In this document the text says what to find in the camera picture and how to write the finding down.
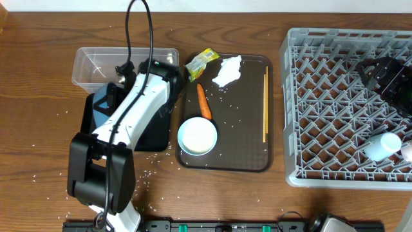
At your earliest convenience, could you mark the dark blue plate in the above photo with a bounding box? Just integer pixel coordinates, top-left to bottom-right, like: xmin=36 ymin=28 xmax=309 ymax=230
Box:
xmin=92 ymin=84 xmax=111 ymax=128

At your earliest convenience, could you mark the light blue cup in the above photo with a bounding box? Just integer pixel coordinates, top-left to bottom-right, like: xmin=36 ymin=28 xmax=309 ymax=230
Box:
xmin=364 ymin=132 xmax=402 ymax=162

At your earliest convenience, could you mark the pink white cup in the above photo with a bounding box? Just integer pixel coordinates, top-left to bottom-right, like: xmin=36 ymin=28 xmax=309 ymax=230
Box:
xmin=400 ymin=140 xmax=412 ymax=162

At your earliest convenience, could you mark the green yellow snack wrapper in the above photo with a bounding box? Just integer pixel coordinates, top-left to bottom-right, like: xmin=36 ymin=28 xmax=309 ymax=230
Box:
xmin=185 ymin=48 xmax=220 ymax=82

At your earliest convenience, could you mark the white tissue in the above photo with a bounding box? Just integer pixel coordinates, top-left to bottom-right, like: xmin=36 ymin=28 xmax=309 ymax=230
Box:
xmin=212 ymin=55 xmax=241 ymax=88

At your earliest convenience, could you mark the long wooden chopstick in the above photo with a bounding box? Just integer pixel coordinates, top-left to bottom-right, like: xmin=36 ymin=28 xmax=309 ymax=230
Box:
xmin=265 ymin=66 xmax=268 ymax=134

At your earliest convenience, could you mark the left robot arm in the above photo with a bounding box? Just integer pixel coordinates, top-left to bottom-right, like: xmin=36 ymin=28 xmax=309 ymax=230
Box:
xmin=67 ymin=59 xmax=185 ymax=231

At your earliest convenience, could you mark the black waste tray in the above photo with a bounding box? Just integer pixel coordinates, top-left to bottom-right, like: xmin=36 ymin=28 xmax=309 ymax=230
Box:
xmin=80 ymin=93 xmax=171 ymax=152

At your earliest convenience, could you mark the grey dishwasher rack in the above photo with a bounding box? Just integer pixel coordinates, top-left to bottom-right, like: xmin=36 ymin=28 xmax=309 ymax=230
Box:
xmin=279 ymin=28 xmax=411 ymax=191

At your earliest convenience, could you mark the clear plastic bin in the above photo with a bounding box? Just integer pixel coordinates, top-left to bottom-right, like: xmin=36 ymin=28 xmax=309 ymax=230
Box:
xmin=72 ymin=47 xmax=179 ymax=93

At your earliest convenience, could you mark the light blue rice bowl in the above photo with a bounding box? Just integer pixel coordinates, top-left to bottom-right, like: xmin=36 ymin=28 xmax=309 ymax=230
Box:
xmin=178 ymin=117 xmax=218 ymax=156

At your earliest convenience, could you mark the orange carrot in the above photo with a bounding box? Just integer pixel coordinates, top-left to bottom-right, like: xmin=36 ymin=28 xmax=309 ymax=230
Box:
xmin=196 ymin=83 xmax=212 ymax=120

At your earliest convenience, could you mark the brown serving tray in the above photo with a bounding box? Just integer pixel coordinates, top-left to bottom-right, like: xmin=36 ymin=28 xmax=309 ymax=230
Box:
xmin=176 ymin=53 xmax=273 ymax=173

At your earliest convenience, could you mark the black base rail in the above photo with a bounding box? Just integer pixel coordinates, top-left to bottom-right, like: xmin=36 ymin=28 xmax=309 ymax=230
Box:
xmin=62 ymin=220 xmax=386 ymax=232

